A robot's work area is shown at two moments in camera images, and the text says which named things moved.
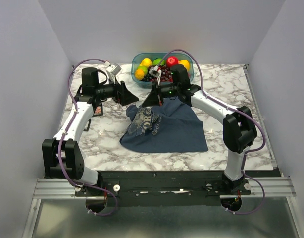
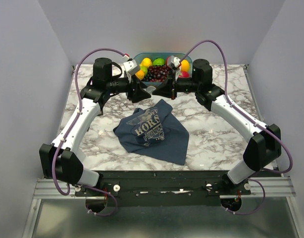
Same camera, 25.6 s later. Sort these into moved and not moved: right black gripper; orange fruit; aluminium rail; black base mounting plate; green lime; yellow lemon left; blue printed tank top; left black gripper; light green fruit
Moved: right black gripper; blue printed tank top; left black gripper
Not moved: orange fruit; green lime; light green fruit; aluminium rail; yellow lemon left; black base mounting plate
